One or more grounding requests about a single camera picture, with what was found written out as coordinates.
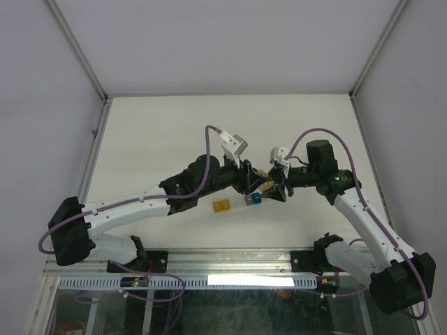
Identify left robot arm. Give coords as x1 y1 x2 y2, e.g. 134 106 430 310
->
48 155 267 271

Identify clear pill bottle yellow pills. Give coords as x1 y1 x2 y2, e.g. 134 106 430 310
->
257 170 274 193

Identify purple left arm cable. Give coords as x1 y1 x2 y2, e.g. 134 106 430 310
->
37 124 224 254

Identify weekly pill organizer strip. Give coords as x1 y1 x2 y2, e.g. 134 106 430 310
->
212 192 263 214

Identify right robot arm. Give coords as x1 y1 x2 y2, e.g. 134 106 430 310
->
263 140 436 315

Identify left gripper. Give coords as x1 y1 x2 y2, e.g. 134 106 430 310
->
197 154 267 199

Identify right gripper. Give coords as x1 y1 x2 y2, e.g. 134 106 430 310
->
259 164 318 202

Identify aluminium mounting rail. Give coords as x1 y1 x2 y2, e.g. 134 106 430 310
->
43 248 420 276

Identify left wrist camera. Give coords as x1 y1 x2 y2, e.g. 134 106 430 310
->
219 131 248 164

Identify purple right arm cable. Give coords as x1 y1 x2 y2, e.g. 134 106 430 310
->
284 128 431 320

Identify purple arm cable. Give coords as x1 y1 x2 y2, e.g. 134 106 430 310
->
284 128 431 320
37 124 224 254

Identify slotted white cable duct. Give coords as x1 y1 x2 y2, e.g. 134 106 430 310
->
58 274 317 291

